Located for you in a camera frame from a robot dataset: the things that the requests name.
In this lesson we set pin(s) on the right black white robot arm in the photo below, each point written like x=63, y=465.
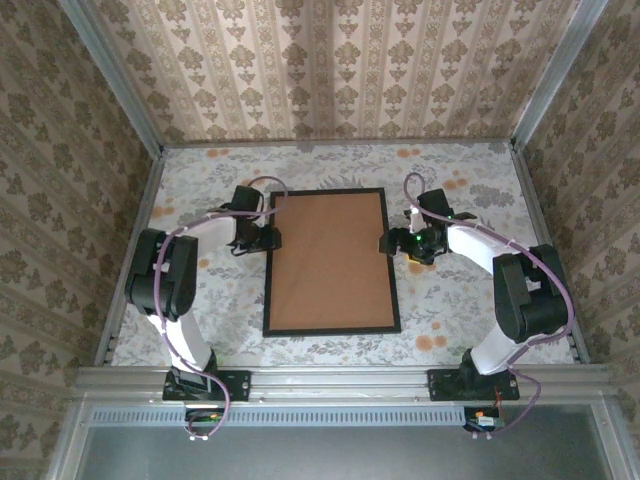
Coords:
x=530, y=300

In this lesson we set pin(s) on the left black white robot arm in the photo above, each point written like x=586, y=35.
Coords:
x=165, y=280

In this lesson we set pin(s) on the long aluminium mounting rail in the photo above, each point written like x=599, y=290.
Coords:
x=340, y=385

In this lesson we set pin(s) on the grey metal sheet panel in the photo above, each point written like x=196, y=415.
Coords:
x=340, y=455

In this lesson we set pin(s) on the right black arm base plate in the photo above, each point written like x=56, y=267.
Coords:
x=440, y=385

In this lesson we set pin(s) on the brown backing board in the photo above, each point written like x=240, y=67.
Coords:
x=330, y=260

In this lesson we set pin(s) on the floral patterned table cover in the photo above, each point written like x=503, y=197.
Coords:
x=240, y=345

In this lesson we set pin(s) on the left small circuit board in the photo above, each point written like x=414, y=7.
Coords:
x=205, y=417

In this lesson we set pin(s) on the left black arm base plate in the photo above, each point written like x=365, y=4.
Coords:
x=240, y=385

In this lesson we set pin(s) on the right small circuit board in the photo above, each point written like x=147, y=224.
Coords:
x=482, y=420

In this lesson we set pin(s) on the black picture frame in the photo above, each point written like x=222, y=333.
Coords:
x=330, y=332

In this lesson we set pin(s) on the aluminium table side rail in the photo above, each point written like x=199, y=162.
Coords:
x=145, y=200
x=527, y=180

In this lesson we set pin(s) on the small circuit board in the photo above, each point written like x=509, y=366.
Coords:
x=205, y=417
x=482, y=420

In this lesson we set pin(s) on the aluminium corner post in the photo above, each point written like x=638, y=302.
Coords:
x=556, y=75
x=118, y=80

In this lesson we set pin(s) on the right aluminium corner post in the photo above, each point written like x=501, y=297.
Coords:
x=556, y=75

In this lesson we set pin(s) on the aluminium lower frame bar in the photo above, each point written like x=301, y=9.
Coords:
x=615, y=450
x=70, y=450

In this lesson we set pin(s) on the left aluminium table side rail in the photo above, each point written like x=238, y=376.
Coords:
x=145, y=200

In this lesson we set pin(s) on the right aluminium table side rail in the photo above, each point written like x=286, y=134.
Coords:
x=527, y=180

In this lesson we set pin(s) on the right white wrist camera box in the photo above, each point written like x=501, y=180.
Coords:
x=414, y=222

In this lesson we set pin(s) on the left aluminium corner post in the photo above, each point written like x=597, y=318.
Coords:
x=118, y=80

